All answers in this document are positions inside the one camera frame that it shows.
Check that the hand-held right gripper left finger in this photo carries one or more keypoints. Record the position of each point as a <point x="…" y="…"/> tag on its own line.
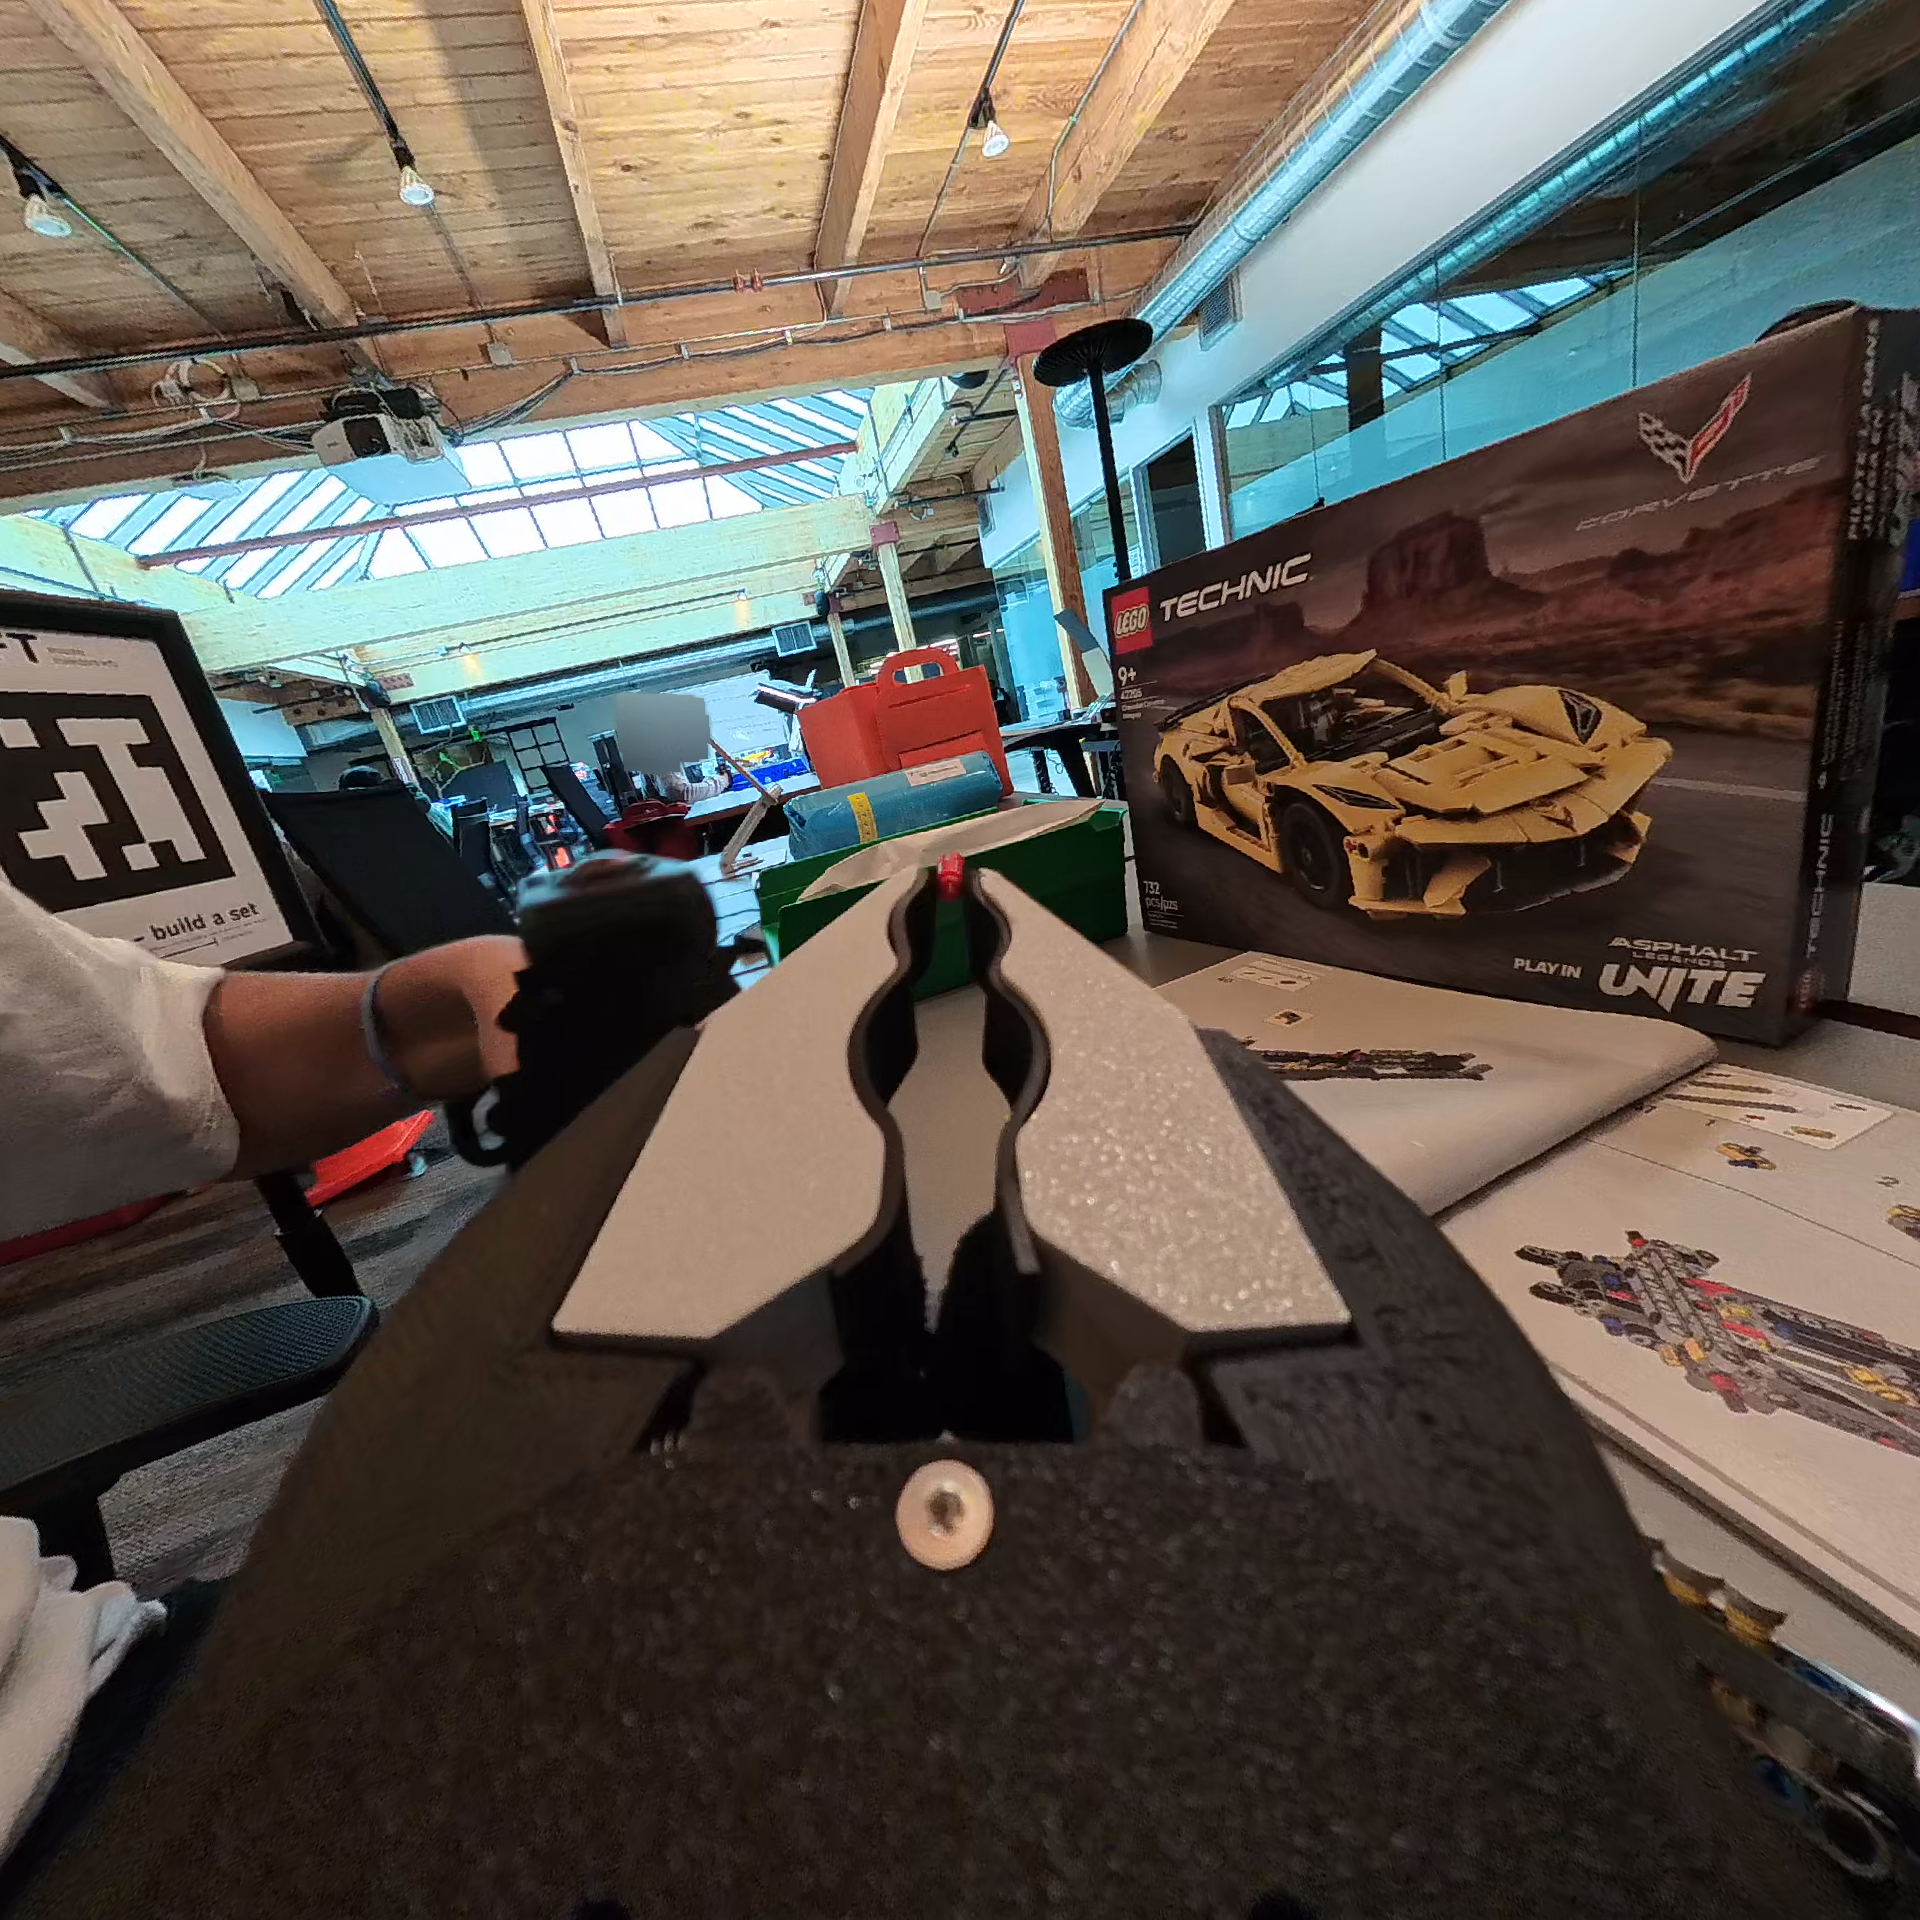
<point x="721" y="1200"/>

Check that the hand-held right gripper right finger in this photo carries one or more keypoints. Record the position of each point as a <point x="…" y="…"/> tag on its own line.
<point x="1200" y="1200"/>

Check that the lego set box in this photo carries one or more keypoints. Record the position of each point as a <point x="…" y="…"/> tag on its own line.
<point x="1500" y="570"/>

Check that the lego chassis model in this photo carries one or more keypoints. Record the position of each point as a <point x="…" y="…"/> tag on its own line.
<point x="1799" y="1711"/>

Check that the white folding stand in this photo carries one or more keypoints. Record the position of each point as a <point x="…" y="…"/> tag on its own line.
<point x="750" y="840"/>

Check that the blue wristband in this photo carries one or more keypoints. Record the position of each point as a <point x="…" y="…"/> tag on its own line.
<point x="383" y="1035"/>

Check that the blue wrapped roll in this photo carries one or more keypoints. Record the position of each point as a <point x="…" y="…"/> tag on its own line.
<point x="900" y="802"/>

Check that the open instruction booklet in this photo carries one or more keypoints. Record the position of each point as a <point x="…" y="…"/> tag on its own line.
<point x="1500" y="1080"/>

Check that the green plastic bin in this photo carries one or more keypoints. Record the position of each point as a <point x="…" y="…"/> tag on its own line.
<point x="1050" y="901"/>

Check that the orange red felt bag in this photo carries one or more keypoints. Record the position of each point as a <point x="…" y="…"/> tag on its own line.
<point x="930" y="720"/>

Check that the person's white shirt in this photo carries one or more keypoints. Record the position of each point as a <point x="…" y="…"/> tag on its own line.
<point x="89" y="1050"/>

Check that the black framed marker sign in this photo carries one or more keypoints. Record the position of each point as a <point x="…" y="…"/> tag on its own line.
<point x="105" y="780"/>

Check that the white ceiling projector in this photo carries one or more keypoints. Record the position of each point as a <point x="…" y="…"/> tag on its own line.
<point x="376" y="436"/>

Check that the black floor lamp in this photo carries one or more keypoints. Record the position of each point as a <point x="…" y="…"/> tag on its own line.
<point x="1092" y="347"/>

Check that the ceiling track light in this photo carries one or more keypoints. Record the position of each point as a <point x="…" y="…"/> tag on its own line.
<point x="992" y="137"/>
<point x="43" y="217"/>
<point x="416" y="184"/>

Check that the silver ventilation duct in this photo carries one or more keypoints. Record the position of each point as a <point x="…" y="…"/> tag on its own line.
<point x="1276" y="210"/>

